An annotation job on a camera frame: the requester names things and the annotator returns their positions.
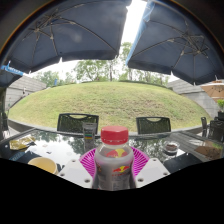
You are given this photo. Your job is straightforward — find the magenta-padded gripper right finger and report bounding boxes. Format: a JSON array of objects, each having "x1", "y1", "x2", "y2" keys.
[{"x1": 130, "y1": 146, "x2": 171, "y2": 188}]

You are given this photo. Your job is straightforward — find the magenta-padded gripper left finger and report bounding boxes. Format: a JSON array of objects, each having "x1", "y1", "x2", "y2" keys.
[{"x1": 57, "y1": 148, "x2": 101, "y2": 190}]

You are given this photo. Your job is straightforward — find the red-capped drink bottle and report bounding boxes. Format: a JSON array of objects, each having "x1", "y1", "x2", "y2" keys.
[{"x1": 91, "y1": 125, "x2": 136, "y2": 192}]

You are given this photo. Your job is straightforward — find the small round ashtray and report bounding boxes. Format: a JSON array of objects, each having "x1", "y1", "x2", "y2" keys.
[{"x1": 163, "y1": 140, "x2": 181, "y2": 155}]

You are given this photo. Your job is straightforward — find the grey upright tube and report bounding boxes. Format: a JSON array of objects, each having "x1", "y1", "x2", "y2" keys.
[{"x1": 82, "y1": 122, "x2": 98, "y2": 153}]

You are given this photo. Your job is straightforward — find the dark plastic garden chair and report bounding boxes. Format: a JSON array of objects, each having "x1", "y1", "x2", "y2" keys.
[
  {"x1": 56, "y1": 112, "x2": 100, "y2": 135},
  {"x1": 135, "y1": 116, "x2": 172, "y2": 135}
]

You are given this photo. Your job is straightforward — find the dark slatted table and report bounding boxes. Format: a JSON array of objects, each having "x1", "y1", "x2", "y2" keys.
[{"x1": 163, "y1": 131, "x2": 224, "y2": 168}]

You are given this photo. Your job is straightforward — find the brown paper bag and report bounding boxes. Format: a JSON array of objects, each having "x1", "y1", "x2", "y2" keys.
[{"x1": 194, "y1": 144, "x2": 223, "y2": 160}]

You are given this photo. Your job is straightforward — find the black armchair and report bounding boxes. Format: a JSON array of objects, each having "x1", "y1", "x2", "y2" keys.
[
  {"x1": 208, "y1": 119, "x2": 224, "y2": 143},
  {"x1": 200, "y1": 116, "x2": 208, "y2": 138}
]

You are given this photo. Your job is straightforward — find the tan patio umbrella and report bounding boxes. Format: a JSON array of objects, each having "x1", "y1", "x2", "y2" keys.
[{"x1": 199, "y1": 79, "x2": 224, "y2": 99}]

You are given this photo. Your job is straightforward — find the large navy patio umbrella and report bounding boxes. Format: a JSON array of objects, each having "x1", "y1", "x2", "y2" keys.
[{"x1": 0, "y1": 0, "x2": 133, "y2": 74}]

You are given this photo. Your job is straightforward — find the cream mug with yellow handle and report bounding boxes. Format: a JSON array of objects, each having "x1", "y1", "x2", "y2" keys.
[{"x1": 27, "y1": 156, "x2": 59, "y2": 176}]

